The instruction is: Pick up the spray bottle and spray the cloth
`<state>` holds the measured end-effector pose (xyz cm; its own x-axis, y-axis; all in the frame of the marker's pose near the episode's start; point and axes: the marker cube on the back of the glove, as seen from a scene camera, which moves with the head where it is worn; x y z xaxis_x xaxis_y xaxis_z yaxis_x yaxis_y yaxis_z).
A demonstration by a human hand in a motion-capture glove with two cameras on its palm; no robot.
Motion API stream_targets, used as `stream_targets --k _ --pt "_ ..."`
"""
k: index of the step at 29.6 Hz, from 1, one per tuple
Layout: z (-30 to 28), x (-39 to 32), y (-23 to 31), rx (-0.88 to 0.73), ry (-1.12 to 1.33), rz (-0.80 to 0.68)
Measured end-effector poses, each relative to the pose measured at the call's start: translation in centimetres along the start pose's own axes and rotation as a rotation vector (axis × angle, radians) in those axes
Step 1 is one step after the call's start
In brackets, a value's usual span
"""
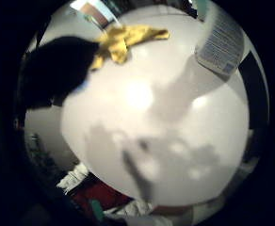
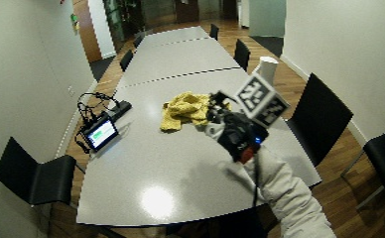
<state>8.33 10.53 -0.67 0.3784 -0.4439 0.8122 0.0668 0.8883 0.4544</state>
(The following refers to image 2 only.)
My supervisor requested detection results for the yellow cloth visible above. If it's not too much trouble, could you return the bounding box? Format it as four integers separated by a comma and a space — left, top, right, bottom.
158, 91, 232, 133

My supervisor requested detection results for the white marker cube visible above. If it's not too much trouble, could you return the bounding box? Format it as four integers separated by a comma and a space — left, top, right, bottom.
234, 73, 291, 129

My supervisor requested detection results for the white paper cup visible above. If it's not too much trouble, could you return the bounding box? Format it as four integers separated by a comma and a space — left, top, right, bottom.
252, 56, 280, 86

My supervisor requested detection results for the black power box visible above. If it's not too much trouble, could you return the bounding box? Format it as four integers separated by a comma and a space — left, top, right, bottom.
105, 100, 132, 121

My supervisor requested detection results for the small monitor with lit screen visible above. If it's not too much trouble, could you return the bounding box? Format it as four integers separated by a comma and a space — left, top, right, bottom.
81, 115, 121, 153

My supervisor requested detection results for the brown wooden door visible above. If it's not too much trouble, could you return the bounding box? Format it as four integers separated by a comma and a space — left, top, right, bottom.
73, 0, 103, 63

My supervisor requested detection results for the black glove cable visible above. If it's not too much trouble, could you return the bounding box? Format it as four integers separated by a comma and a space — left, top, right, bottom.
251, 152, 263, 208

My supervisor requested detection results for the black cable bundle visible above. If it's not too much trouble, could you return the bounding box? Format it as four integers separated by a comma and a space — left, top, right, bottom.
74, 91, 121, 155

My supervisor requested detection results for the green wall sign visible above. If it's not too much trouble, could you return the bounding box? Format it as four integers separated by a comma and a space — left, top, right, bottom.
70, 13, 82, 36

